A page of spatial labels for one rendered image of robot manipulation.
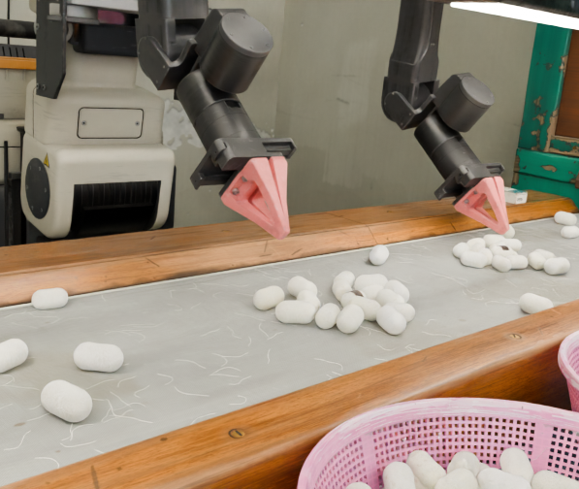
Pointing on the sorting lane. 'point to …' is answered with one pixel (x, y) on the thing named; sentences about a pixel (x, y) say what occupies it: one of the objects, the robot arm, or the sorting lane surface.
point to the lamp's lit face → (540, 17)
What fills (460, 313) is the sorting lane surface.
